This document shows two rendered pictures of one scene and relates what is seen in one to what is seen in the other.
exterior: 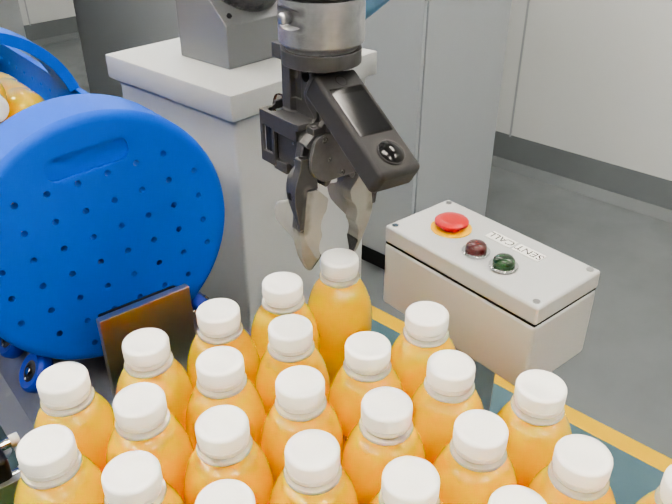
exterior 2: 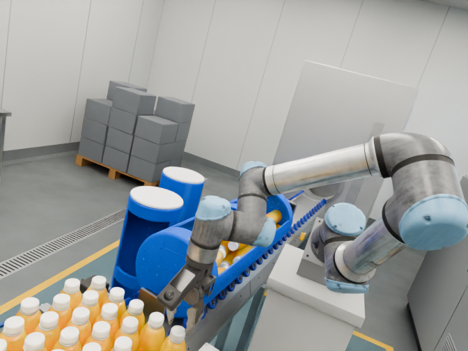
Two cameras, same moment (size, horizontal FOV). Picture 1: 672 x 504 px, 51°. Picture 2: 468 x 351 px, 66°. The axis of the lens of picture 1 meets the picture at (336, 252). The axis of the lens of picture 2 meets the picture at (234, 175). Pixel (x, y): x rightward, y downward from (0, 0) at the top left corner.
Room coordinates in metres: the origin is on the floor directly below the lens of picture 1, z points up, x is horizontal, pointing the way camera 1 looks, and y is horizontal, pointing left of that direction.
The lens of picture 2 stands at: (0.27, -0.70, 1.74)
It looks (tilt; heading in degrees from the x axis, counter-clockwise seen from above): 15 degrees down; 62
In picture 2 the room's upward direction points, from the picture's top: 16 degrees clockwise
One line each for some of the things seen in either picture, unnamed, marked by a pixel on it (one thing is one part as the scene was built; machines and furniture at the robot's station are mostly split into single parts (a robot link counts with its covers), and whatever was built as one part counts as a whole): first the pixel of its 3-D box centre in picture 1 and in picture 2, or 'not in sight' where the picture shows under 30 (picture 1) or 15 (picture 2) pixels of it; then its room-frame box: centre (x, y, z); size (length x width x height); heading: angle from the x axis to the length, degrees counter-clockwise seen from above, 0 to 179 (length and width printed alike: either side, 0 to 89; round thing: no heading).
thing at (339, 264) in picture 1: (339, 261); (177, 332); (0.60, 0.00, 1.09); 0.04 x 0.04 x 0.02
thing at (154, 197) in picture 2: not in sight; (157, 197); (0.77, 1.02, 1.03); 0.28 x 0.28 x 0.01
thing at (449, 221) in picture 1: (451, 223); not in sight; (0.65, -0.12, 1.11); 0.04 x 0.04 x 0.01
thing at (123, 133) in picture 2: not in sight; (136, 134); (1.23, 4.30, 0.59); 1.20 x 0.80 x 1.19; 137
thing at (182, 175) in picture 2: not in sight; (184, 175); (1.03, 1.45, 1.03); 0.28 x 0.28 x 0.01
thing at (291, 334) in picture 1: (290, 331); (130, 323); (0.49, 0.04, 1.09); 0.04 x 0.04 x 0.02
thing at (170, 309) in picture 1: (149, 346); (151, 310); (0.59, 0.20, 0.99); 0.10 x 0.02 x 0.12; 129
